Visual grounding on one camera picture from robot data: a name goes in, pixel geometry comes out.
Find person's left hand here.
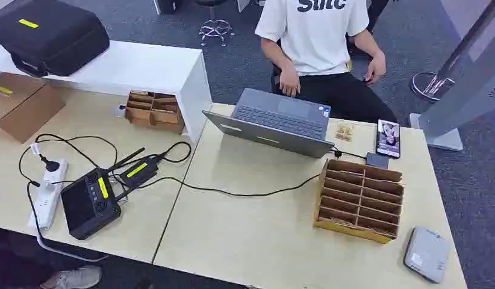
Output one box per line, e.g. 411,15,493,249
363,51,387,85

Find person's right hand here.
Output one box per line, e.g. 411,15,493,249
278,63,302,98

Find large wooden card box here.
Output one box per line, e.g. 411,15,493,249
313,158,405,245

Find grey open laptop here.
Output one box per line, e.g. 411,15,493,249
202,87,335,160

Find person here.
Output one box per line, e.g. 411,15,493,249
254,0,399,125

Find chrome pole round base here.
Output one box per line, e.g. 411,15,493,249
409,0,495,103

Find tan printed card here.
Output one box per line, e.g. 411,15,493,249
335,123,355,143

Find black smartphone lit screen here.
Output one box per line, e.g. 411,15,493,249
375,119,402,160

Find chrome stool base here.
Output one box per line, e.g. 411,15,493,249
198,0,235,48

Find small dark grey block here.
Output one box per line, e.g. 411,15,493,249
365,152,390,170

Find grey stand panel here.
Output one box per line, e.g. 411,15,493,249
408,37,495,152

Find small wooden divider box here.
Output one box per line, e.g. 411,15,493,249
124,90,186,135

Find white desk riser shelf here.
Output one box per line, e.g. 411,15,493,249
0,40,213,143

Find black radio module yellow label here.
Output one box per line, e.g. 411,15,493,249
119,155,161,190

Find black antenna rod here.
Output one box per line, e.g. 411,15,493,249
107,147,146,173

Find flat pale grey device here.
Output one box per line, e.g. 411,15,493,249
403,226,451,285

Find black handheld controller screen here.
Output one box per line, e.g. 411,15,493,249
60,167,122,241

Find black carrying case yellow label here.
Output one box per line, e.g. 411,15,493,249
0,0,111,78

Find black plug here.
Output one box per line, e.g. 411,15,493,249
40,154,61,173

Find brown cardboard box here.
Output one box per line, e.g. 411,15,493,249
0,73,66,144

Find white power strip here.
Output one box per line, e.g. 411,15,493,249
28,158,69,232

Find grey sneaker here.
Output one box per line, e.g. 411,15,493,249
39,265,103,289

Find long black laptop cable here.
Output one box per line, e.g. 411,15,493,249
140,148,368,198

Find looping black power cable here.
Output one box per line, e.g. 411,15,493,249
17,133,119,188

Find white power strip cable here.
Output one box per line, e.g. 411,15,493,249
35,227,110,264

